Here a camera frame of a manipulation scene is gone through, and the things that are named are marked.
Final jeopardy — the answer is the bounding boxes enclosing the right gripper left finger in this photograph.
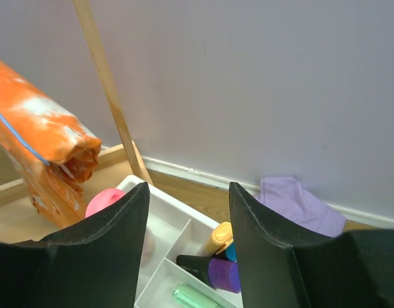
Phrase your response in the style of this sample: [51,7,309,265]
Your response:
[0,183,150,307]

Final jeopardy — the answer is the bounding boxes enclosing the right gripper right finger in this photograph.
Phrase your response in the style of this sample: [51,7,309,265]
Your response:
[229,182,394,307]

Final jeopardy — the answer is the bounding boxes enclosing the green highlighter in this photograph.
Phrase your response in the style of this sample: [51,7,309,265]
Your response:
[172,284,223,308]

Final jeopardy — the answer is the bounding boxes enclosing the black purple highlighter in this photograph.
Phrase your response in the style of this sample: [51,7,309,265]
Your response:
[176,255,241,293]

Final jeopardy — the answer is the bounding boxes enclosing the orange pink highlighter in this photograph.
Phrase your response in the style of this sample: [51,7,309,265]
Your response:
[199,221,234,257]

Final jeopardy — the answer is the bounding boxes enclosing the black blue highlighter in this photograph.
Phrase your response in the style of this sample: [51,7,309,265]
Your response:
[213,243,236,262]

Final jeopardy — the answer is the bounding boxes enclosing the paper clip jar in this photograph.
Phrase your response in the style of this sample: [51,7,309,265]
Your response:
[140,227,156,267]

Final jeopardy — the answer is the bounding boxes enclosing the pink capped tube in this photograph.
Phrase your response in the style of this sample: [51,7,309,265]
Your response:
[85,188,125,218]

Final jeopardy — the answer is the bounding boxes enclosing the white drawer organizer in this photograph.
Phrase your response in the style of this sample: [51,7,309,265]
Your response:
[133,186,243,307]

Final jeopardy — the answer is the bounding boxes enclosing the wooden clothes rack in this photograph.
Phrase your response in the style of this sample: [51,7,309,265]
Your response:
[0,0,155,244]

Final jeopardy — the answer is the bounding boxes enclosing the purple cloth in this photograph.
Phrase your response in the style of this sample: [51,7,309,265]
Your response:
[255,176,347,237]

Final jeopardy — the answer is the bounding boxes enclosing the orange bleached shorts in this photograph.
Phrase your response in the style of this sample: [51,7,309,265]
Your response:
[0,61,101,228]

